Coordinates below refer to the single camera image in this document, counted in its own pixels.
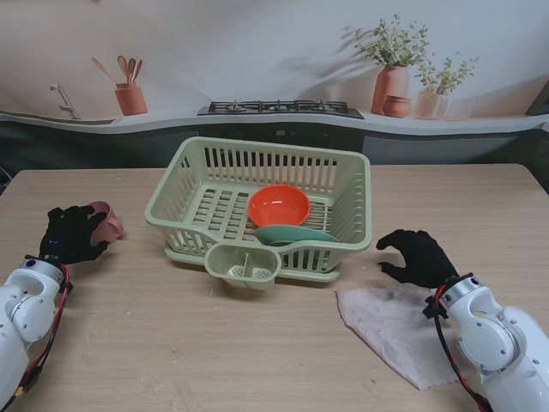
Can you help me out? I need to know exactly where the red and black right cable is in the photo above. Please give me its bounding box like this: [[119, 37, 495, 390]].
[[432, 287, 494, 412]]

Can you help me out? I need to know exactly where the grey kitchen countertop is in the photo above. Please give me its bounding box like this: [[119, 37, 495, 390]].
[[0, 109, 549, 136]]

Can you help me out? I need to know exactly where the clear glass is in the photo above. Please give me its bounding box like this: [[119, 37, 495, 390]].
[[448, 99, 475, 120]]

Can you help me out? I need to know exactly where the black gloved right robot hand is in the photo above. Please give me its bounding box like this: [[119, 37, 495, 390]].
[[376, 229, 460, 289]]

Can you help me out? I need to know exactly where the small round terracotta pot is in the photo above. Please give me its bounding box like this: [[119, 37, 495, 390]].
[[383, 94, 413, 118]]

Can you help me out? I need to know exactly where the pale green plastic dish rack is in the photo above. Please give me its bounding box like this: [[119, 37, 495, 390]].
[[143, 136, 372, 274]]

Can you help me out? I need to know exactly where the beige wiping cloth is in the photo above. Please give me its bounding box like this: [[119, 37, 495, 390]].
[[335, 286, 469, 391]]

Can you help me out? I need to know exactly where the pale green cutlery holder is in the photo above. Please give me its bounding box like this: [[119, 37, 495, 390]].
[[203, 243, 283, 291]]

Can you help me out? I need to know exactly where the wooden spatula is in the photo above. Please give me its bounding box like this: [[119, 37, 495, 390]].
[[91, 57, 118, 85]]

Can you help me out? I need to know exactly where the red and black left cable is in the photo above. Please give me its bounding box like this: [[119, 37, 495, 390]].
[[15, 261, 72, 398]]

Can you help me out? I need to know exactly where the black gas stove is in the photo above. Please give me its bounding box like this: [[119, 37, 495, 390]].
[[196, 100, 365, 120]]

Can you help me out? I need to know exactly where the plant in tall terracotta vase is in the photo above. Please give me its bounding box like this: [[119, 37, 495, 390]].
[[342, 15, 430, 115]]

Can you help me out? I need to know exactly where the red and black cable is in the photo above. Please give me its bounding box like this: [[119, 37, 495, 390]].
[[432, 287, 494, 412], [15, 261, 72, 398]]

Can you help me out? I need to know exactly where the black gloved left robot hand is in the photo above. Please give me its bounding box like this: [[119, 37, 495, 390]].
[[39, 205, 111, 266]]

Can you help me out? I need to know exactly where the metal faucet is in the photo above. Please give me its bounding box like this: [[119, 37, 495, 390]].
[[49, 82, 81, 121]]

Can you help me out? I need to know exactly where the plant in pale pot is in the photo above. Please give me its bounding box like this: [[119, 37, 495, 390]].
[[413, 51, 480, 120]]

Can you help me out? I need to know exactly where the pink plastic mug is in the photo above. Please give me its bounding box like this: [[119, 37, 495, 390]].
[[87, 200, 126, 244]]

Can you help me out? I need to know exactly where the terracotta utensil pot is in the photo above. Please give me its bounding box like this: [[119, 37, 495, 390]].
[[114, 82, 149, 117]]

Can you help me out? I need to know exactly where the teal plastic plate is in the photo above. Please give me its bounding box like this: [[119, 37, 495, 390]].
[[255, 225, 340, 248]]

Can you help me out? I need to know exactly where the orange plastic bowl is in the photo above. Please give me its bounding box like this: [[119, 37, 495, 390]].
[[247, 184, 311, 227]]

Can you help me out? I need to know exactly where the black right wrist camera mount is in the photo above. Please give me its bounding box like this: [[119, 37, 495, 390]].
[[422, 295, 447, 321]]

